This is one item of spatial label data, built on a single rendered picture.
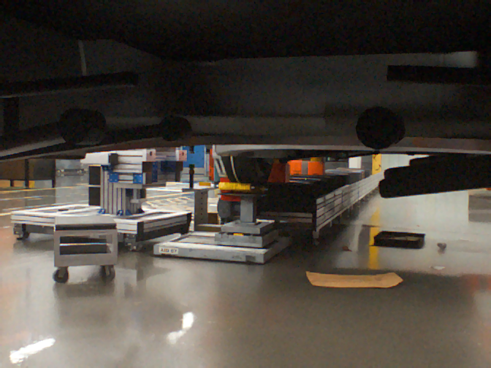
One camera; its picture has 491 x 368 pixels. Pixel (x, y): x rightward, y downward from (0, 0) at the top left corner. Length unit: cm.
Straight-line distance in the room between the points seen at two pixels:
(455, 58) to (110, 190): 358
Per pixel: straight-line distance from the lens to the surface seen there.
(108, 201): 479
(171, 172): 477
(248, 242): 401
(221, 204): 454
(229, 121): 168
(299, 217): 469
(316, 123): 164
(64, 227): 333
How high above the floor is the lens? 76
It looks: 3 degrees down
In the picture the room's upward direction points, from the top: 1 degrees clockwise
